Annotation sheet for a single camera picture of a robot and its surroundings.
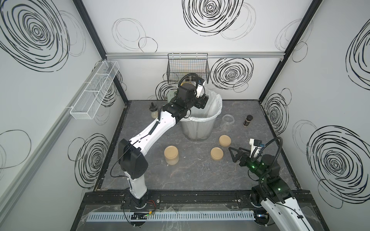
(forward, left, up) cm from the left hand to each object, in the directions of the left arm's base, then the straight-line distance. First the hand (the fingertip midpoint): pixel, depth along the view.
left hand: (201, 92), depth 77 cm
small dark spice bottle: (+3, -35, -24) cm, 43 cm away
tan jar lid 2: (-20, -12, -33) cm, 40 cm away
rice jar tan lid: (-23, +16, -26) cm, 38 cm away
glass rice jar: (+2, -20, -26) cm, 33 cm away
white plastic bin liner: (+1, -8, -14) cm, 17 cm away
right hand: (-25, -18, -17) cm, 35 cm away
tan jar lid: (-11, -18, -32) cm, 38 cm away
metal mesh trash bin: (-12, +1, -20) cm, 23 cm away
